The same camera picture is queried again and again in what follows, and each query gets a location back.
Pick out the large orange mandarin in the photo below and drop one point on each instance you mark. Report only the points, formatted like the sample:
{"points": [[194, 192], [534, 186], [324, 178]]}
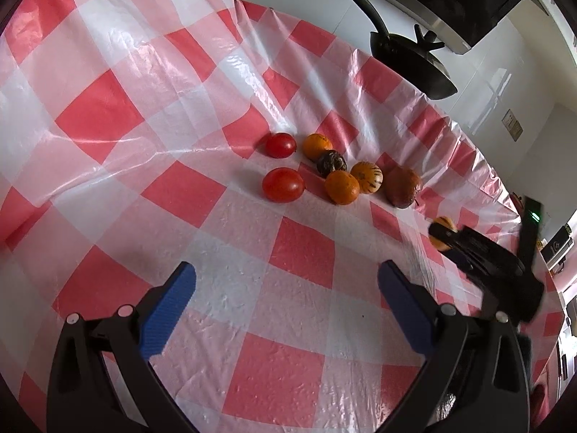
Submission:
{"points": [[342, 188]]}

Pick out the dark purple passion fruit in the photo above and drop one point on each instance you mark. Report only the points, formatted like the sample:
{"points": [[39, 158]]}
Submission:
{"points": [[331, 163]]}

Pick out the red cherry tomato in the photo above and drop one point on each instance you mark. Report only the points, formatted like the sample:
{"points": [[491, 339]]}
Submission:
{"points": [[280, 145]]}

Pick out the small orange mandarin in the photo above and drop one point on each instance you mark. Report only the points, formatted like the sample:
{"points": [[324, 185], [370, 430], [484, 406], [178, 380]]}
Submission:
{"points": [[316, 145]]}

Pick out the red white checked tablecloth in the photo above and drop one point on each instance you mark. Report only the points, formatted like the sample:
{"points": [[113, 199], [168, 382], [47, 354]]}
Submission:
{"points": [[135, 167]]}

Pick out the small striped orange fruit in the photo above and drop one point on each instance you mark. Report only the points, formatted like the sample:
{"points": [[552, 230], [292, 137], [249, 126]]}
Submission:
{"points": [[444, 224]]}

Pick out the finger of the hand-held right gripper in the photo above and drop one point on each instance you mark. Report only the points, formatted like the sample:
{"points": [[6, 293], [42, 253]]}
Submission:
{"points": [[455, 236], [464, 261]]}

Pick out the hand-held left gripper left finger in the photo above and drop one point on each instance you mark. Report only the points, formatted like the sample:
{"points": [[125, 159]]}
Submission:
{"points": [[169, 311]]}

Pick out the wall outlet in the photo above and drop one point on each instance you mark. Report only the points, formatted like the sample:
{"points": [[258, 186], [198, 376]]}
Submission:
{"points": [[512, 124]]}

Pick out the black frying pan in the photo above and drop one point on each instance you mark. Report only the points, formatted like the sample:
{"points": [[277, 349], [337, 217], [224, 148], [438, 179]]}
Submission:
{"points": [[405, 58]]}

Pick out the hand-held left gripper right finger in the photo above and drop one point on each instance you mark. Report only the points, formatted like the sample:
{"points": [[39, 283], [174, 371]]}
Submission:
{"points": [[405, 311]]}

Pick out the large red tomato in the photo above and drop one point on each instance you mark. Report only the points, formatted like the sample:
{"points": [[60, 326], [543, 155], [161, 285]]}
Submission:
{"points": [[283, 185]]}

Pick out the dark container with diamond logo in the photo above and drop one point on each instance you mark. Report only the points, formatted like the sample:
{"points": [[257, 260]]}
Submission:
{"points": [[559, 246]]}

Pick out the brown spotted orange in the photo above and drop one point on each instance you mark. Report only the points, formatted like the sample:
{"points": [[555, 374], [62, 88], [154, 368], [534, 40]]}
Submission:
{"points": [[402, 187]]}

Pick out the yellow speckled round fruit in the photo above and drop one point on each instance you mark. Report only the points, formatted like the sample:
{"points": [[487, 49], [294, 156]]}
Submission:
{"points": [[367, 177]]}

